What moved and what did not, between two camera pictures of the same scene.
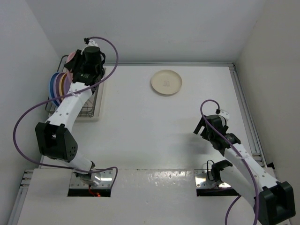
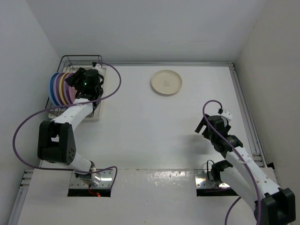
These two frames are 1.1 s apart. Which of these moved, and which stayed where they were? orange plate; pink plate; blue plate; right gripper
Moved: pink plate
Stayed: right gripper; orange plate; blue plate
